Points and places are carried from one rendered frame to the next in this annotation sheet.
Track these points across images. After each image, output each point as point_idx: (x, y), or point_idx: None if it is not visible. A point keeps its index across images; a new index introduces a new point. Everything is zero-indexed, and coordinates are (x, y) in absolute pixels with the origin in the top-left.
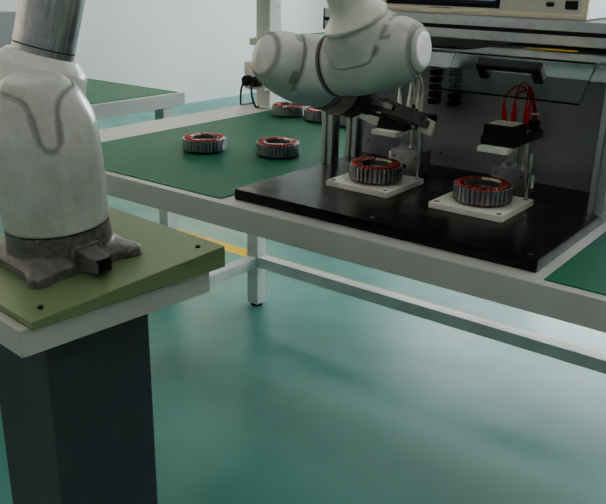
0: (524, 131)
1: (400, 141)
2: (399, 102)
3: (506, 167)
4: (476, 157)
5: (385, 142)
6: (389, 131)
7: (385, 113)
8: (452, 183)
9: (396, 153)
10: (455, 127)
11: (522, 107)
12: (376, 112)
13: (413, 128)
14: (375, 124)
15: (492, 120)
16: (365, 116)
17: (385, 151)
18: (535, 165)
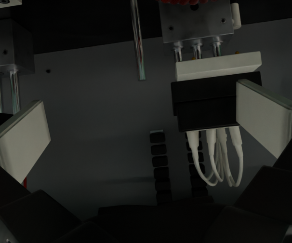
0: None
1: (250, 51)
2: (233, 131)
3: None
4: (117, 63)
5: (278, 41)
6: (201, 74)
7: None
8: (83, 6)
9: (218, 26)
10: (159, 98)
11: (66, 150)
12: (244, 123)
13: (171, 91)
14: (240, 85)
15: (104, 122)
16: (267, 111)
17: (275, 27)
18: (32, 77)
